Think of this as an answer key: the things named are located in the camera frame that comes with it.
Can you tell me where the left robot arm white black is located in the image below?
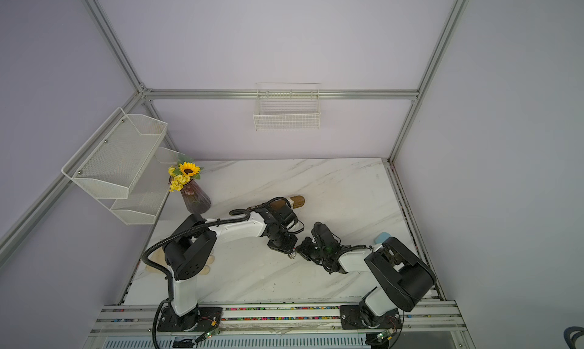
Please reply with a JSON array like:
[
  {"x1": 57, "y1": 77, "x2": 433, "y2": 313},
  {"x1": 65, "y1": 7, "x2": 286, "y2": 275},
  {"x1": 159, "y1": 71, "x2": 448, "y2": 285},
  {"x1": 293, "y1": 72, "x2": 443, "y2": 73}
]
[{"x1": 140, "y1": 195, "x2": 305, "y2": 348}]

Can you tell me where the sunflower bouquet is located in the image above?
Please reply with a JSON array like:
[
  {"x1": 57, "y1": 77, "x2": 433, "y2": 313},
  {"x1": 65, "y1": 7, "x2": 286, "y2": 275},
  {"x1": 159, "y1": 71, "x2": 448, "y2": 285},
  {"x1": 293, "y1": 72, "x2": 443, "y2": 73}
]
[{"x1": 167, "y1": 154, "x2": 204, "y2": 192}]

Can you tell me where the aluminium rail frame front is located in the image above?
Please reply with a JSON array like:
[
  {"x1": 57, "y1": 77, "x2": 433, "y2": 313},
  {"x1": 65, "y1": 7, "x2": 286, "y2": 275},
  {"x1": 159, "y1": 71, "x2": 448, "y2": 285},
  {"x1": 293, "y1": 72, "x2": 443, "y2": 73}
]
[{"x1": 84, "y1": 300, "x2": 475, "y2": 348}]

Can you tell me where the upper white mesh shelf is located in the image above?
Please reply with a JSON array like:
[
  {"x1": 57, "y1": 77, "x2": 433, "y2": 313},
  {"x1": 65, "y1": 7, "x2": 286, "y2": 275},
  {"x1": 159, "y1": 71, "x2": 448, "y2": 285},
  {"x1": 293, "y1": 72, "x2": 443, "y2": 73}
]
[{"x1": 62, "y1": 108, "x2": 167, "y2": 199}]

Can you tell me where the black cable loop corner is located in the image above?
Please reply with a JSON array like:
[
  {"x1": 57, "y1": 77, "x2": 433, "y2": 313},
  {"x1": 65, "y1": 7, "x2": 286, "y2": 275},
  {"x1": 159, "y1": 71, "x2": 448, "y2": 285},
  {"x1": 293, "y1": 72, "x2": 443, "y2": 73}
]
[{"x1": 563, "y1": 326, "x2": 584, "y2": 349}]

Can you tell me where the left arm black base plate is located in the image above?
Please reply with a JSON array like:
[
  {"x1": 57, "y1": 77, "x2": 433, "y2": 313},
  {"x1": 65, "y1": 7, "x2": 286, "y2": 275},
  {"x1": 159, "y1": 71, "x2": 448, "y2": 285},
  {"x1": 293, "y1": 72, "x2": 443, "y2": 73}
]
[{"x1": 157, "y1": 306, "x2": 224, "y2": 332}]

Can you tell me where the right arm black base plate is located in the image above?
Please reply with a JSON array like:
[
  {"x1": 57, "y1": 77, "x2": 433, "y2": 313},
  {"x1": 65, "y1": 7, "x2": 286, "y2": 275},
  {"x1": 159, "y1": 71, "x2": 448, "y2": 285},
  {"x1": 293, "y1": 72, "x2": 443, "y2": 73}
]
[{"x1": 339, "y1": 304, "x2": 402, "y2": 330}]

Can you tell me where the beige work glove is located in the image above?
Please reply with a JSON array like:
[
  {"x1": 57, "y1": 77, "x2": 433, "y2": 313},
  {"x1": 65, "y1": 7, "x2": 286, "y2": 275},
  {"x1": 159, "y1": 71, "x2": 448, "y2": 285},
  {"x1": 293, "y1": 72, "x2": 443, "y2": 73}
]
[{"x1": 144, "y1": 249, "x2": 215, "y2": 275}]

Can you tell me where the lower white mesh shelf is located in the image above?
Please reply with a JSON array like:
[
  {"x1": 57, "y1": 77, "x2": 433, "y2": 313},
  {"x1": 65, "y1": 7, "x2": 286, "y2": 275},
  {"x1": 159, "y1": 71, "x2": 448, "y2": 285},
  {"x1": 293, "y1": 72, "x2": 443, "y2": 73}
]
[{"x1": 98, "y1": 147, "x2": 181, "y2": 225}]

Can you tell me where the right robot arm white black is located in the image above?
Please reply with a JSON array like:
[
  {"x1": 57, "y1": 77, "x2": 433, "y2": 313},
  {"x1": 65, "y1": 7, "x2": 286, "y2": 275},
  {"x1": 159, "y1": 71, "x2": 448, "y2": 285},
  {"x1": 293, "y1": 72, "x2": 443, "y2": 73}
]
[{"x1": 295, "y1": 222, "x2": 436, "y2": 327}]

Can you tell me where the white mesh shelf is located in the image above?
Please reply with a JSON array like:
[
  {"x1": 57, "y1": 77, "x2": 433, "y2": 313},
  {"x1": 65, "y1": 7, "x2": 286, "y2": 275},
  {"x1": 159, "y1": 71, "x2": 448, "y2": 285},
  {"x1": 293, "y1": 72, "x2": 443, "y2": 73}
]
[
  {"x1": 98, "y1": 147, "x2": 181, "y2": 225},
  {"x1": 62, "y1": 108, "x2": 167, "y2": 199}
]

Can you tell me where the white wire wall basket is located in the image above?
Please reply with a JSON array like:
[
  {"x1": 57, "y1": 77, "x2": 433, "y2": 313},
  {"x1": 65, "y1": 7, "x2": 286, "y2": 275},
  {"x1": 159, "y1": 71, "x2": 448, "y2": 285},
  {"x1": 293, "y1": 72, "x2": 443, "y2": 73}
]
[{"x1": 253, "y1": 82, "x2": 321, "y2": 131}]

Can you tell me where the light blue small object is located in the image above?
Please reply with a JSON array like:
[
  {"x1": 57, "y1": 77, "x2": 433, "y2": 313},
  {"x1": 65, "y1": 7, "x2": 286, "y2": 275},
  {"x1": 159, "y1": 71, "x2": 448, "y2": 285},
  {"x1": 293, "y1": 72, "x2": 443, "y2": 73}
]
[{"x1": 374, "y1": 232, "x2": 392, "y2": 244}]

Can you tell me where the wooden watch stand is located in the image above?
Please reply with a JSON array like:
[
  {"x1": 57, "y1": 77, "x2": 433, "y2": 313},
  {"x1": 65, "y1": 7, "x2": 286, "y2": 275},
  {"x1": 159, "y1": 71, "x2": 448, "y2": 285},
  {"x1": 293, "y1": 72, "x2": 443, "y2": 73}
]
[{"x1": 270, "y1": 195, "x2": 306, "y2": 210}]

